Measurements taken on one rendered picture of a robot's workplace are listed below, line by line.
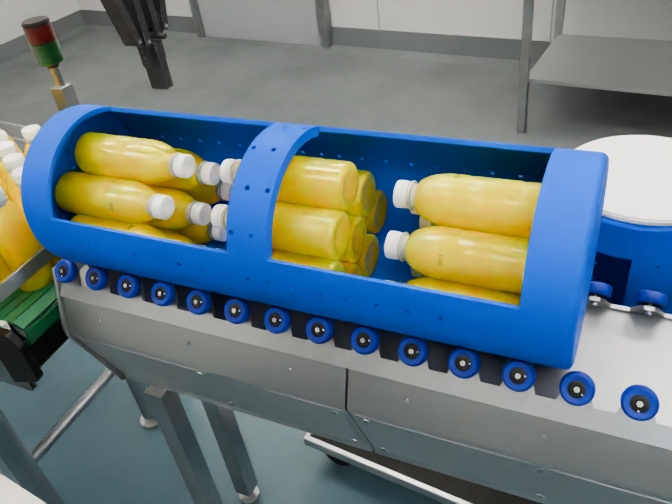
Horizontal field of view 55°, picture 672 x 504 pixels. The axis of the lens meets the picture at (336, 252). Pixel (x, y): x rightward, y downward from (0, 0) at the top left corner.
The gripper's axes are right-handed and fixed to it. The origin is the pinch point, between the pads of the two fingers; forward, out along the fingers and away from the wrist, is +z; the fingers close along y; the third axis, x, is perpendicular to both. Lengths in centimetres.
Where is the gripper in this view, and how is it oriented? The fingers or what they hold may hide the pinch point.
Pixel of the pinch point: (155, 64)
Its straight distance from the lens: 101.4
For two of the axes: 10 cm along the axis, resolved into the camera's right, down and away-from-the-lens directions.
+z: 1.3, 7.8, 6.1
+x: -9.0, -1.6, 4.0
